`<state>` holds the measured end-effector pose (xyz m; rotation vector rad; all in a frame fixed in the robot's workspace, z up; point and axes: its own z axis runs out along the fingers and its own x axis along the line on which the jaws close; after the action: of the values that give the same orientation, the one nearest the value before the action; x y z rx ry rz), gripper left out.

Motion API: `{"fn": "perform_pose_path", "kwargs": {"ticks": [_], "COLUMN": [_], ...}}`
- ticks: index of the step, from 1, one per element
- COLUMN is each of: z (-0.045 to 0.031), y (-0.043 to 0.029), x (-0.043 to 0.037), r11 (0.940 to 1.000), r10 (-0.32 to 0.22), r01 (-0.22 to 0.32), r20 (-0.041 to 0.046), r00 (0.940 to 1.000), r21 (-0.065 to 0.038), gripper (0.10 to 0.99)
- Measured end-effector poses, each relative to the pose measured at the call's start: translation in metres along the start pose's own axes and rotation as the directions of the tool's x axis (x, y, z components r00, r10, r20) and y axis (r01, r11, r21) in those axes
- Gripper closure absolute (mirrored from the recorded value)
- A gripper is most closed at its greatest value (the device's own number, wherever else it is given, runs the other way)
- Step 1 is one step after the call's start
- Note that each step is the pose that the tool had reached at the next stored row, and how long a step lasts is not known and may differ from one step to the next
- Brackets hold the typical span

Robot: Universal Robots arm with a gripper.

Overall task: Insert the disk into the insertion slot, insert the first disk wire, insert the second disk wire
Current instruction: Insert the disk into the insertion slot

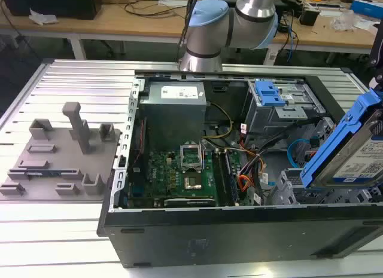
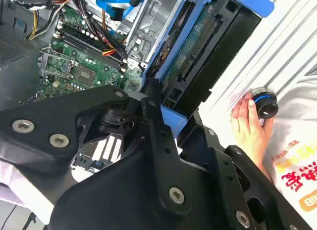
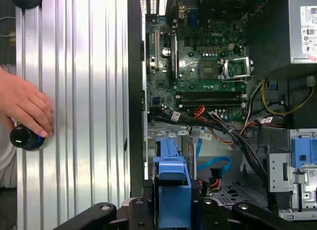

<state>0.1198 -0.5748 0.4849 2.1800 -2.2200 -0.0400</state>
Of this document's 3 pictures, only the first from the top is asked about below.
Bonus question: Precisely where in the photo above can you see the hard disk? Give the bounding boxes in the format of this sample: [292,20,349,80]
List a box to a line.
[300,86,383,190]

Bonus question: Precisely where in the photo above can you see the blue disk wire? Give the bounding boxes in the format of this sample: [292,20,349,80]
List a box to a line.
[287,139,312,169]

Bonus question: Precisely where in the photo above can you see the black RAM slot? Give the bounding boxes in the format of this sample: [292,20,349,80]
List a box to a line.
[214,151,230,207]

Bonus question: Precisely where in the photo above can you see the clear plastic bag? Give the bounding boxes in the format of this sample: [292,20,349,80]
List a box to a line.
[330,10,364,32]

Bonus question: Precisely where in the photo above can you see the blue cardboard box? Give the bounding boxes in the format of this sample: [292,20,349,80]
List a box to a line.
[349,0,383,20]

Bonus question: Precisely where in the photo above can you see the small black device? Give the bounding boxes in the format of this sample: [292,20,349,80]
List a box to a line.
[299,5,321,26]

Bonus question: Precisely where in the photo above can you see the blue cage latch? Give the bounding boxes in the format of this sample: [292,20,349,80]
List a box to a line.
[254,80,287,107]

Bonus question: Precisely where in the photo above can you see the grey drive cage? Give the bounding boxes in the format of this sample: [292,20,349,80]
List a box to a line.
[242,78,327,136]

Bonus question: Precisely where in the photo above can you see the installed RAM stick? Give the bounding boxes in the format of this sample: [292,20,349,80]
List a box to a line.
[224,151,241,206]

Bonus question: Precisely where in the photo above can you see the metal socket cover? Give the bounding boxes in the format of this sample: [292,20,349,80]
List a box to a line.
[178,143,203,173]

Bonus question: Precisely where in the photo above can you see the grey power supply unit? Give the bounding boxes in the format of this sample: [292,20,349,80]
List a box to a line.
[139,81,208,152]

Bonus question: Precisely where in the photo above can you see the CPU socket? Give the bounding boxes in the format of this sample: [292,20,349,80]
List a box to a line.
[183,175,205,191]

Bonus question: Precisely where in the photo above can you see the black graphics card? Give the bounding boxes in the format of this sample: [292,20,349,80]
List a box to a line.
[163,197,217,209]

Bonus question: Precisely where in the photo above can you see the green motherboard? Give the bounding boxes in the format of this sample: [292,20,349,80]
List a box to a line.
[128,146,240,209]

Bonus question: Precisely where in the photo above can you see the black PC case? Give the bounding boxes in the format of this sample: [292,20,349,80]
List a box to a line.
[96,69,383,268]

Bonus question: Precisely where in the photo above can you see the wooden desk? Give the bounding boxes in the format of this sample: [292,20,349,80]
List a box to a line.
[0,0,383,55]

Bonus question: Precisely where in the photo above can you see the black box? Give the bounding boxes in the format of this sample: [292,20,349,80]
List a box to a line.
[1,0,102,20]

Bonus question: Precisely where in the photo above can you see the white crumpled plastic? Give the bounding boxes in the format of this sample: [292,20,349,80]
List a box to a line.
[28,8,58,25]

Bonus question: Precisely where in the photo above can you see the grey parts rack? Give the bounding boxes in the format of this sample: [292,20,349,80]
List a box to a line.
[0,101,123,204]

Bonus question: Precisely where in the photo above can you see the RAM stick on rack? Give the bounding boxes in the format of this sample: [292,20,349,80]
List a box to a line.
[8,169,76,176]

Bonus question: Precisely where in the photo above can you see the hanging blue cable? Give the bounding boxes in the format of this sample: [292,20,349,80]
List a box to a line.
[286,17,300,63]

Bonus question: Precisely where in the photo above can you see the black wire bundle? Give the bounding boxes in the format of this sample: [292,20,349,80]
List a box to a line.
[257,115,326,159]

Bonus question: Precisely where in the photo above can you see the yellow black power wire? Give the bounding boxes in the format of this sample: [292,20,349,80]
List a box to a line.
[202,102,234,140]

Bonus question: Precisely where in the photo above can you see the multicolour wire bundle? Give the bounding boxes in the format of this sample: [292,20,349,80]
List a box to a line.
[238,152,270,201]

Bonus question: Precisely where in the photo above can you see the thin black base cables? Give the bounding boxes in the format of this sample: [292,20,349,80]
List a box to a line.
[177,0,204,62]

